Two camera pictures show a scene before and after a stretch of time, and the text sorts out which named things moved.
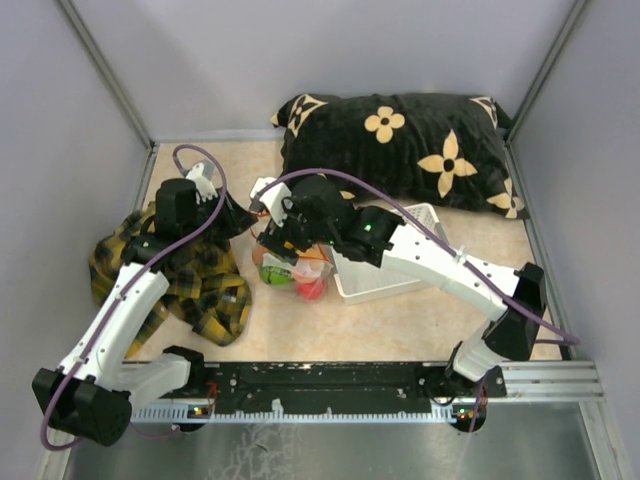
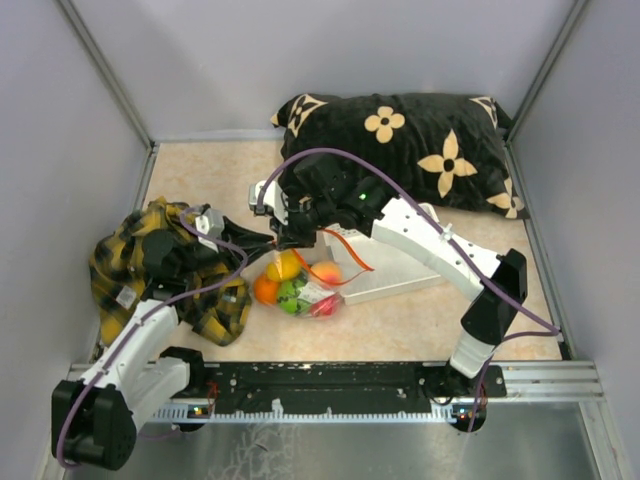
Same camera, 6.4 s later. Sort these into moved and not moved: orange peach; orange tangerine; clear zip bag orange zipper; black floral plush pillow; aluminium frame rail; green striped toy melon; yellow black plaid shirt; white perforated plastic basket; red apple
Moved: green striped toy melon; orange tangerine; orange peach; clear zip bag orange zipper; red apple
Not moved: black floral plush pillow; yellow black plaid shirt; aluminium frame rail; white perforated plastic basket
